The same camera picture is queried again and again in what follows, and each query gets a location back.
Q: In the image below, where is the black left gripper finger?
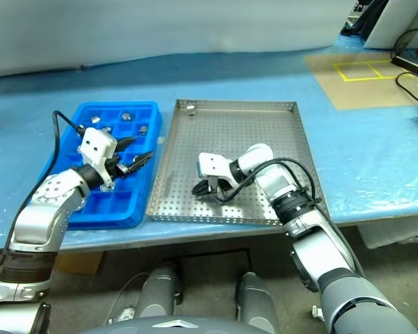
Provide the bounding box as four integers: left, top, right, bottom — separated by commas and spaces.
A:
127, 150, 155, 174
115, 136, 137, 152

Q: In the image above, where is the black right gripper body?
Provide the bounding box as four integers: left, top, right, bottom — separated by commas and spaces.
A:
208, 176, 233, 202

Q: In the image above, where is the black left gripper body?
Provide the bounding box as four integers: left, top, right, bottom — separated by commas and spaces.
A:
104, 154, 130, 179

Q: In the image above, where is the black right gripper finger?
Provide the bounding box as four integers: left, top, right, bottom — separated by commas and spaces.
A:
191, 177, 212, 191
194, 187, 217, 200

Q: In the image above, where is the blue compartment tray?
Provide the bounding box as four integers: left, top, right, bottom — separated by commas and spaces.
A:
43, 101, 162, 230

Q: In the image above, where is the brown cardboard piece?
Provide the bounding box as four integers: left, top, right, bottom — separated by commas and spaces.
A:
54, 252, 105, 276

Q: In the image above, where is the perforated metal tray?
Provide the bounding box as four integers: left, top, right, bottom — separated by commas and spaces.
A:
145, 98, 331, 228

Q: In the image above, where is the grey left robot leg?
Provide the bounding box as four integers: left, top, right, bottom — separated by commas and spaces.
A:
138, 261, 183, 318

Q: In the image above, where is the grey robot leg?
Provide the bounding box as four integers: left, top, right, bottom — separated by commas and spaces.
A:
138, 261, 183, 318
235, 271, 279, 326

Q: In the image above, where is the grey right robot leg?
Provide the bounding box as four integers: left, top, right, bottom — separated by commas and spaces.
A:
235, 271, 279, 326

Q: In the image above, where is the white backdrop sheet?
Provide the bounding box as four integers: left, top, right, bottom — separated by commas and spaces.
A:
0, 0, 365, 79

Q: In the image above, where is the grey robot torso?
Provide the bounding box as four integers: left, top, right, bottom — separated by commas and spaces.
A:
85, 314, 286, 334

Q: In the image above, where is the white left robot foot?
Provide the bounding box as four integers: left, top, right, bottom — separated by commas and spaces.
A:
118, 305, 137, 323

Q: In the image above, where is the blue plastic table cover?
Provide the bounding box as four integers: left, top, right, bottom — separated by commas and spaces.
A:
0, 43, 418, 253

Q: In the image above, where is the yellow tape marking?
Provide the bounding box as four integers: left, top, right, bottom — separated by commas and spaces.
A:
332, 59, 417, 81

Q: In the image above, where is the brown cardboard mat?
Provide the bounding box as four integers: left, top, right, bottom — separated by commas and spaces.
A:
304, 51, 418, 111

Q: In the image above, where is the small black power adapter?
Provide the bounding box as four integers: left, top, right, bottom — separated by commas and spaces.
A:
391, 54, 418, 76

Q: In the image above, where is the white panel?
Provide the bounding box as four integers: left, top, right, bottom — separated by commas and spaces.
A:
363, 0, 418, 49

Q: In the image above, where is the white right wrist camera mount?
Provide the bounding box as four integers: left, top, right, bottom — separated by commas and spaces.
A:
197, 152, 233, 182

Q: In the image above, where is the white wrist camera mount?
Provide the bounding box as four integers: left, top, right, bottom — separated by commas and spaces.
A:
77, 127, 118, 191
197, 152, 233, 182

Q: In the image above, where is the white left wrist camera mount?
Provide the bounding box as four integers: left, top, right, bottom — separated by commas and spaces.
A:
77, 127, 118, 191

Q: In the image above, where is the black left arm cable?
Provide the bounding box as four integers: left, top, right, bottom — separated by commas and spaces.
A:
0, 110, 90, 279

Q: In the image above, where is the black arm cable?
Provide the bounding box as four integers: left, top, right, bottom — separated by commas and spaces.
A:
214, 157, 323, 207
0, 110, 90, 279

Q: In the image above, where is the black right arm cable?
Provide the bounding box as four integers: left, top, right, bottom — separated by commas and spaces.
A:
214, 157, 323, 207

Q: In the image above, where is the thin grey floor cable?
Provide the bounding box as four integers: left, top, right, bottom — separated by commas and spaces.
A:
107, 272, 150, 324

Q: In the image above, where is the black adapter cable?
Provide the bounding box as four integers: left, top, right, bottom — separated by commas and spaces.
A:
395, 71, 418, 109

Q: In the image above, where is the black looped cable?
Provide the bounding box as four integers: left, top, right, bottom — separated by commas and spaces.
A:
392, 29, 418, 58

